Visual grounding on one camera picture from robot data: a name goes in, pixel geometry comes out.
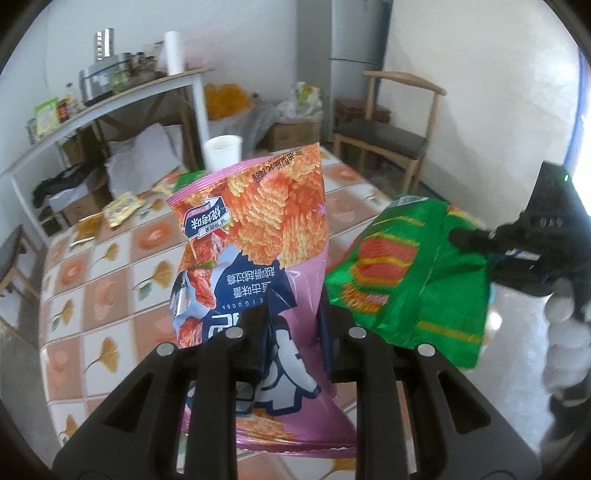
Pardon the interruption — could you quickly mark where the green foil snack bag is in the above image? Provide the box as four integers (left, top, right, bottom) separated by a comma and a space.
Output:
324, 195, 491, 371

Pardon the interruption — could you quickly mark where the dining table with patterned cloth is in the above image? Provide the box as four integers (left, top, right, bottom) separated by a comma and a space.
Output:
38, 144, 399, 463

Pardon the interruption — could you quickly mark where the wooden chair dark seat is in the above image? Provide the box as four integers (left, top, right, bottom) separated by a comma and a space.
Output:
0, 223, 41, 326
331, 69, 448, 195

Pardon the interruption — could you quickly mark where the white sack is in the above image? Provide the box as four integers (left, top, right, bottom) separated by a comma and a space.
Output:
105, 124, 186, 198

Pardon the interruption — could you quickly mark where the white plastic bag with carton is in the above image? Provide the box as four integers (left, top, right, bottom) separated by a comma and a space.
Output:
276, 81, 325, 124

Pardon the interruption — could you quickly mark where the silver rice cooker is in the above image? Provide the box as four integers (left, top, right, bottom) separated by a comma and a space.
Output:
80, 52, 134, 101

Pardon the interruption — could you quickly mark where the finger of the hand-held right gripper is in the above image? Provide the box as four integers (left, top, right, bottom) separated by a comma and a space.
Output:
449, 223, 537, 256
488, 257, 556, 297

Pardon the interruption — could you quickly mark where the dark wooden stool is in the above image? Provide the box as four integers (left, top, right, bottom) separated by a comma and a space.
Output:
334, 97, 392, 126

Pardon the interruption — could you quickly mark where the white paper cup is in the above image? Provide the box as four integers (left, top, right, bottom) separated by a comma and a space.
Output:
202, 135, 243, 172

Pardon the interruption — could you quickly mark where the shiny steel canister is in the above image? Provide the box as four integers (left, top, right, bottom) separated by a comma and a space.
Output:
93, 28, 116, 62

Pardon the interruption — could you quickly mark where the pink snack bag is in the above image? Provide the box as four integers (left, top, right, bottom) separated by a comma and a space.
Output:
167, 142, 360, 457

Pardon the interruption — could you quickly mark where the yellow plastic bag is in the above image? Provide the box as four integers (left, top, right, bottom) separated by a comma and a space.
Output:
204, 82, 251, 121

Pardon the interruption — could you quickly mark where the white paper towel roll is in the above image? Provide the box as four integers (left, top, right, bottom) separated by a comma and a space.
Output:
163, 30, 186, 76

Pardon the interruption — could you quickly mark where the orange flat packet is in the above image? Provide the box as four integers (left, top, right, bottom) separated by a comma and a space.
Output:
75, 213, 105, 241

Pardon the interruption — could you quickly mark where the person's right hand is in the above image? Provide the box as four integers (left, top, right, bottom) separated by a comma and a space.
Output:
542, 276, 591, 398

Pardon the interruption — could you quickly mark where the white shelf table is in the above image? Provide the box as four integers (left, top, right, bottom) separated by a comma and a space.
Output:
0, 67, 214, 243

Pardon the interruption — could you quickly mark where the brown cardboard box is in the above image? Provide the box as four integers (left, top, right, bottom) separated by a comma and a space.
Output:
267, 121, 322, 151

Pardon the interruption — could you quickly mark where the black bag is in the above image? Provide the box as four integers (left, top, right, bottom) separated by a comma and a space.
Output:
31, 165, 92, 205

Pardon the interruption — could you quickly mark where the grey plastic bag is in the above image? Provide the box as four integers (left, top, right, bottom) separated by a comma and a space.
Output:
235, 103, 281, 154

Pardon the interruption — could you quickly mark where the grey refrigerator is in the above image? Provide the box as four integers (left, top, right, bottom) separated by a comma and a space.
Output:
327, 0, 394, 140

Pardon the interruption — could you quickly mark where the small green packet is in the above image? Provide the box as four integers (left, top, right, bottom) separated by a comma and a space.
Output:
172, 170, 207, 193

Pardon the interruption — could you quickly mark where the green box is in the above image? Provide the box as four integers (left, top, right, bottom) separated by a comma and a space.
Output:
34, 98, 62, 138

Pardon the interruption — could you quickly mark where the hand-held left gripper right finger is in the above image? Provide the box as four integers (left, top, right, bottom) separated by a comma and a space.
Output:
318, 300, 542, 480

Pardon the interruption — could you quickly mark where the yellow snack packet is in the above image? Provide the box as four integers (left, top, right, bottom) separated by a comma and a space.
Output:
102, 192, 142, 230

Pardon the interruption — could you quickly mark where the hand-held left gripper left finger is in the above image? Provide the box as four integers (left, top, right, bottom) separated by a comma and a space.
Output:
52, 300, 272, 480

